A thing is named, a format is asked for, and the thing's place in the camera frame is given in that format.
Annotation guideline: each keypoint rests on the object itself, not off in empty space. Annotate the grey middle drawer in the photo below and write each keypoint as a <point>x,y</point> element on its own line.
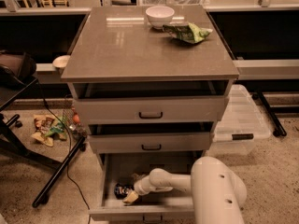
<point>151,142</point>

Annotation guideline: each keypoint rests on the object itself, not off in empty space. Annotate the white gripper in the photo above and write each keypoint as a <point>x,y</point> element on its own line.
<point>139,188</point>

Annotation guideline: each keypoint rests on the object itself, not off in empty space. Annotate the grey drawer cabinet with counter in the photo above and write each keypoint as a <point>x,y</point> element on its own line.
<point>118,55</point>

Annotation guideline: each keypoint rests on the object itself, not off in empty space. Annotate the small round white dish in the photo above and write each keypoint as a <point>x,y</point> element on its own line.
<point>61,61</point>

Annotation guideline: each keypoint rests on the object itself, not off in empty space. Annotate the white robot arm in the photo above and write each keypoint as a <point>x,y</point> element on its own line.
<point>217,192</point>

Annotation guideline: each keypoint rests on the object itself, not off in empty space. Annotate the wire basket with items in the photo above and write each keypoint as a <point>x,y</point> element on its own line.
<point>71,119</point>

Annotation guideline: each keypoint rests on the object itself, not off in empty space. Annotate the snack bags on floor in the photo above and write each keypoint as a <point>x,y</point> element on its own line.
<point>48,127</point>

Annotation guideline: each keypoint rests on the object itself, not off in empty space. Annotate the grey bottom drawer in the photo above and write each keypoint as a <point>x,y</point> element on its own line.
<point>154,207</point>

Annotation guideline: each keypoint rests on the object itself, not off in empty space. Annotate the green chip bag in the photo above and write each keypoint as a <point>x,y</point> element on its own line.
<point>187,32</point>

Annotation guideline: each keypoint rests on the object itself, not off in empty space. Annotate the grey drawer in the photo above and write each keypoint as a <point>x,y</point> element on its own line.
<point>151,142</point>
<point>154,207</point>
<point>145,110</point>

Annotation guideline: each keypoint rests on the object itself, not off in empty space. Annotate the black wheeled stand leg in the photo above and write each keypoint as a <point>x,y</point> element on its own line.
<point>278,128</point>

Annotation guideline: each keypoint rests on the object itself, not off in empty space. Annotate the clear plastic storage bin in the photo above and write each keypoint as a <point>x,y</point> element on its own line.
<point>242,125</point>

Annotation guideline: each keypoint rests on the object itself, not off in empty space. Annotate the grey top drawer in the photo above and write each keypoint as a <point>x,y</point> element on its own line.
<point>145,110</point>

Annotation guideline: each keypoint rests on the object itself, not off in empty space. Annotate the white ceramic bowl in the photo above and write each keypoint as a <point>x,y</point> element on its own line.
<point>158,16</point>

